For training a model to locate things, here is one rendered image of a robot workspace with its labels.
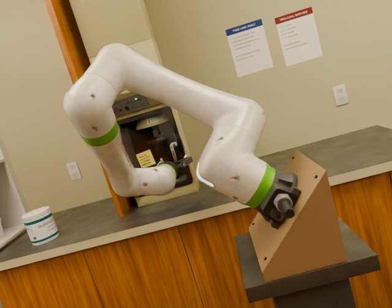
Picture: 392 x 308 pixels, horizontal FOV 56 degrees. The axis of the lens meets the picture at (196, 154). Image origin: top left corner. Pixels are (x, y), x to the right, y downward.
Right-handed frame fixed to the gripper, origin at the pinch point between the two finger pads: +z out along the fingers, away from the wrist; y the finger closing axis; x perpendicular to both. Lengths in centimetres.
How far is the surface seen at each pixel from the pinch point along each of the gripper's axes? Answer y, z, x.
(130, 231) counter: 23.8, -17.3, 21.6
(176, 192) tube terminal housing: 5.8, 12.7, 17.4
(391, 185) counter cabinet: -86, -13, 32
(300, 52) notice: -78, 56, -32
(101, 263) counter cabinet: 43, -14, 34
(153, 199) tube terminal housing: 18.0, 12.7, 18.0
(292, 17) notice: -78, 55, -52
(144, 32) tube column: -3, 12, -60
